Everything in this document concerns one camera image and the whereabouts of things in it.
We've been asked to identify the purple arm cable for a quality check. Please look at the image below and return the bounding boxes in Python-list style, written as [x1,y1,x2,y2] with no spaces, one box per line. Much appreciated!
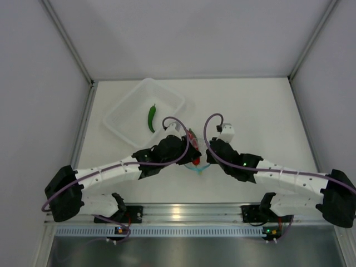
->
[203,112,356,245]
[41,116,192,246]

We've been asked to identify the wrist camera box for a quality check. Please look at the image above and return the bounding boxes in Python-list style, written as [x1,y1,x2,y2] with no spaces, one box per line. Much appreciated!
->
[216,123,235,144]
[165,122,181,138]

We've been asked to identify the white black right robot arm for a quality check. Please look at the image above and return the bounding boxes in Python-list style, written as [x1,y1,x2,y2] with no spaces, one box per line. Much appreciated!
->
[205,137,355,228]

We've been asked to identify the green fake chili pepper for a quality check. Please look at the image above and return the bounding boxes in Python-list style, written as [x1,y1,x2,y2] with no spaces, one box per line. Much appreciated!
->
[147,104,156,133]

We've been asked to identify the red fake chili pepper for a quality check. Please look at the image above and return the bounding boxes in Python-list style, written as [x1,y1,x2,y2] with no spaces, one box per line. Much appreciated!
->
[189,128,200,166]

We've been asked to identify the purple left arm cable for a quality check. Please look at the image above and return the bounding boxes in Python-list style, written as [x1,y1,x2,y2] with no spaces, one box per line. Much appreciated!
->
[41,116,192,246]

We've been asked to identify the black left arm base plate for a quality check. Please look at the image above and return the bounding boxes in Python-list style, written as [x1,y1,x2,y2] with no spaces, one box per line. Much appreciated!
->
[93,205,143,224]

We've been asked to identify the aluminium frame post right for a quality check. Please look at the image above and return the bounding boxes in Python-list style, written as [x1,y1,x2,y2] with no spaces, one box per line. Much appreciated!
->
[288,0,340,81]

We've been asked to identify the aluminium frame post left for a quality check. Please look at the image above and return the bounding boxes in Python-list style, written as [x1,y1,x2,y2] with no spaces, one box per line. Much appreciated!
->
[41,0,95,87]

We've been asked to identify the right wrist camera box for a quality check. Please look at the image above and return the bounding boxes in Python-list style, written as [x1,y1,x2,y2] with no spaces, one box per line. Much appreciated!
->
[216,123,235,144]

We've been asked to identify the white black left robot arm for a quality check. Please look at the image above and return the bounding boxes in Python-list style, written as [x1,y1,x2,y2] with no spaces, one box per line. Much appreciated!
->
[41,135,201,223]

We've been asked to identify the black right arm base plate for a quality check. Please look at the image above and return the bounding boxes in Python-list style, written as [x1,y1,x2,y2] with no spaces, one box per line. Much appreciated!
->
[241,205,279,224]

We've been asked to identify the white slotted cable duct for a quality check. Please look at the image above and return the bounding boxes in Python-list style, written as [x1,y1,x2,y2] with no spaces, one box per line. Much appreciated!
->
[55,225,278,238]

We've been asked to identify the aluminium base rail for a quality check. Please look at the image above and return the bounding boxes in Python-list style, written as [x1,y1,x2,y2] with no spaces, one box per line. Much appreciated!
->
[44,202,348,225]

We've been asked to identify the clear zip top bag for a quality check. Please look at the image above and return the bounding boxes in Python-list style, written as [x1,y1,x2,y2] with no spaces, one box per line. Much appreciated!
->
[183,127,214,176]

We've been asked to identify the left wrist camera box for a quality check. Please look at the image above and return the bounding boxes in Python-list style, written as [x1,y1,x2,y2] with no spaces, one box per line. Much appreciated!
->
[165,122,181,138]

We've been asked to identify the white perforated plastic basket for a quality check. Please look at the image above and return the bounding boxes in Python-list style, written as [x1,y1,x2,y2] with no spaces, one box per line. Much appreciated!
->
[103,78,185,149]

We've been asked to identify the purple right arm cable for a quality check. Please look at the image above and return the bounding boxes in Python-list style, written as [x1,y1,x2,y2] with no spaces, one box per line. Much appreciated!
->
[203,112,356,245]

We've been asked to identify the aluminium frame post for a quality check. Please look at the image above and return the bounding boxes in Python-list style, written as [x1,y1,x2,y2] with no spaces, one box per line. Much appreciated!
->
[41,0,95,87]
[288,0,340,81]

